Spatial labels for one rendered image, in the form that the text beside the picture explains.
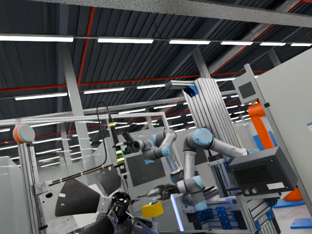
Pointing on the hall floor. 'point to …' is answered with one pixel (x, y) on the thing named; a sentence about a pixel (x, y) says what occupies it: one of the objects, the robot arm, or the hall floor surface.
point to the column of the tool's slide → (29, 191)
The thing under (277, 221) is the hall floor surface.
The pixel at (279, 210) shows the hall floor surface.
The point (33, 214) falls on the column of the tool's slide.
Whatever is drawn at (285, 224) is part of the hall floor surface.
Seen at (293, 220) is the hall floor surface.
